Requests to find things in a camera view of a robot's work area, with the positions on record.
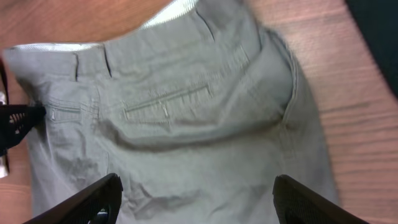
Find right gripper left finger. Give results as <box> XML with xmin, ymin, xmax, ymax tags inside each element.
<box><xmin>25</xmin><ymin>173</ymin><xmax>123</xmax><ymax>224</ymax></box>

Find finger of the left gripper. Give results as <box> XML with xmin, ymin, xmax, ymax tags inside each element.
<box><xmin>1</xmin><ymin>105</ymin><xmax>46</xmax><ymax>156</ymax></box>

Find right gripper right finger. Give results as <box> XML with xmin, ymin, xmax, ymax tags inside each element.
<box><xmin>272</xmin><ymin>175</ymin><xmax>369</xmax><ymax>224</ymax></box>

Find folded beige shorts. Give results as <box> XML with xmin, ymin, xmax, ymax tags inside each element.
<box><xmin>0</xmin><ymin>90</ymin><xmax>9</xmax><ymax>178</ymax></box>

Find black garment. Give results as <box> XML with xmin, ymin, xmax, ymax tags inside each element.
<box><xmin>345</xmin><ymin>0</ymin><xmax>397</xmax><ymax>96</ymax></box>

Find grey shorts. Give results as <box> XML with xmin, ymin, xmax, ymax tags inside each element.
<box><xmin>4</xmin><ymin>0</ymin><xmax>338</xmax><ymax>223</ymax></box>

